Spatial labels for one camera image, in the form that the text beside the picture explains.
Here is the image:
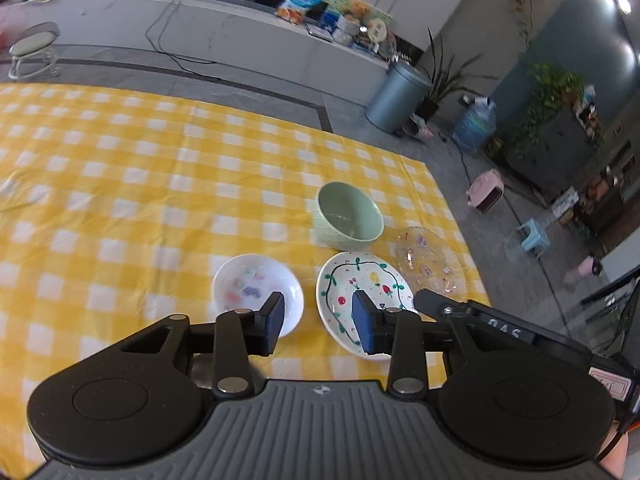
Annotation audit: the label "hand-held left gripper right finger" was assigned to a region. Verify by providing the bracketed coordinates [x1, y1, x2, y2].
[351, 290, 490, 396]

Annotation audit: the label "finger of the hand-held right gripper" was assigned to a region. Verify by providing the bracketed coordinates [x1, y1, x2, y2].
[414, 287, 473, 321]

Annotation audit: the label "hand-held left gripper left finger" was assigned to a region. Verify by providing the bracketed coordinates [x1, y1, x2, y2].
[119, 291, 286, 397]

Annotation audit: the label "white painted plate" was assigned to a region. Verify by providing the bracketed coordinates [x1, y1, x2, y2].
[316, 251, 418, 356]

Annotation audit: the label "small white printed bowl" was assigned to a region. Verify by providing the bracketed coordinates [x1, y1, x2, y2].
[211, 254, 305, 338]

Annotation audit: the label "green ceramic bowl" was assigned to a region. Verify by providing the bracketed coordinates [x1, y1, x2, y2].
[312, 181, 385, 252]

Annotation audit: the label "person's right forearm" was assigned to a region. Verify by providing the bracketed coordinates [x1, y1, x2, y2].
[597, 430, 631, 480]

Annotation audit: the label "clear glass plate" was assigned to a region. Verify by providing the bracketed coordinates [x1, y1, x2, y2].
[395, 226, 466, 298]

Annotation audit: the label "black panel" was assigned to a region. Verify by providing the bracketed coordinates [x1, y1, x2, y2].
[580, 265, 640, 356]

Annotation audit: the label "small blue plastic stool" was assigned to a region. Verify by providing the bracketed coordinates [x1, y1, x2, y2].
[516, 219, 552, 258]

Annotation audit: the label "small cardboard box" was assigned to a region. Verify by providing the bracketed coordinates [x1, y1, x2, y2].
[550, 187, 583, 226]

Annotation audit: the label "dark cabinet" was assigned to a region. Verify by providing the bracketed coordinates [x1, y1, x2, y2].
[502, 100, 593, 196]

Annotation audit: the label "blue water jug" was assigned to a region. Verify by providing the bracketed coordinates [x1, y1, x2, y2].
[452, 97, 498, 153]

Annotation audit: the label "grey metal trash can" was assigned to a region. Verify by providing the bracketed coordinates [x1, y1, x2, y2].
[365, 60, 432, 135]

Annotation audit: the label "yellow checked tablecloth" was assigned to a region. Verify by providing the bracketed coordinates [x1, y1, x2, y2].
[0, 82, 493, 480]

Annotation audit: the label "long-leaf potted plant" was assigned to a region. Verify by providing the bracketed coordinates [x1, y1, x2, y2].
[417, 27, 496, 121]

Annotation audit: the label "trailing green plant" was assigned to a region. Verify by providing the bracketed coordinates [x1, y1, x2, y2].
[515, 62, 587, 161]

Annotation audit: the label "plush toys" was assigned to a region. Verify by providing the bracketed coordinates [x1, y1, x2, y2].
[336, 12, 372, 45]

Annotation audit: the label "blue snack bag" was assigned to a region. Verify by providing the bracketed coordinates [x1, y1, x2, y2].
[276, 0, 326, 25]

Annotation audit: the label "white marble counter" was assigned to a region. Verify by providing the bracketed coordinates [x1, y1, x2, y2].
[0, 0, 391, 68]

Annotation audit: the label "round cushioned stool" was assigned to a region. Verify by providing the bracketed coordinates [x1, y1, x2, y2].
[7, 22, 62, 80]

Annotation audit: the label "black cable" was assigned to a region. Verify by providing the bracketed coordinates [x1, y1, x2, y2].
[145, 0, 218, 66]

